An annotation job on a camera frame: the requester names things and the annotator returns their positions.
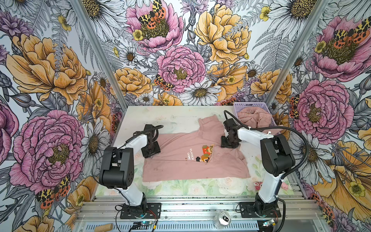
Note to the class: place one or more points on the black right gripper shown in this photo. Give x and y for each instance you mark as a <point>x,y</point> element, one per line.
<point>223,143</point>

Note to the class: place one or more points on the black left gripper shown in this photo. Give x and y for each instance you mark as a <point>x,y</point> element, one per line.
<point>156,151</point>

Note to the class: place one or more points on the pink pixel-print t-shirt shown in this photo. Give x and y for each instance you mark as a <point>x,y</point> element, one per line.
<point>195,155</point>

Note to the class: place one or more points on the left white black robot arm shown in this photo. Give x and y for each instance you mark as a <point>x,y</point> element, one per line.
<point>117,169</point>

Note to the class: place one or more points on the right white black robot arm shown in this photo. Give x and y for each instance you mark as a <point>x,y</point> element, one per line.
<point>277,160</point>

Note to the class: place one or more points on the pink garments in basket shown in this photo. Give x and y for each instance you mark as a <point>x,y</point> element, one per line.
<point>255,117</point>

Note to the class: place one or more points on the small green circuit board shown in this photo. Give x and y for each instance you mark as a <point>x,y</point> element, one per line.
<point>144,225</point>

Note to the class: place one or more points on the right small circuit board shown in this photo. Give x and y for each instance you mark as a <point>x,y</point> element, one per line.
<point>267,223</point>

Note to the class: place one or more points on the wooden cork block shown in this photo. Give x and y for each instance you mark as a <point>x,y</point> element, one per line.
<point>104,228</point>

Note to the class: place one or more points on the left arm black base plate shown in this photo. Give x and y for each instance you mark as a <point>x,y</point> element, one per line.
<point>143,211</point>

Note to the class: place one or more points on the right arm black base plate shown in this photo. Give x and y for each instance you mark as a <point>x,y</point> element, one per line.
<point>258,210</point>

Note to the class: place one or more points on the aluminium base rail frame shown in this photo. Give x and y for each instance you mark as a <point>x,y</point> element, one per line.
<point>196,213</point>

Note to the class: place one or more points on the aluminium corner post left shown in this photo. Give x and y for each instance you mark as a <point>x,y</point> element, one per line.
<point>89,30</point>

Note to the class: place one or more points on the aluminium corner post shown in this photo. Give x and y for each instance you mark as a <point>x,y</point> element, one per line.
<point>303,36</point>
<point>89,30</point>

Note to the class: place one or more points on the aluminium corner post right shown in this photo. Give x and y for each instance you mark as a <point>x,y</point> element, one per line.
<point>303,36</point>

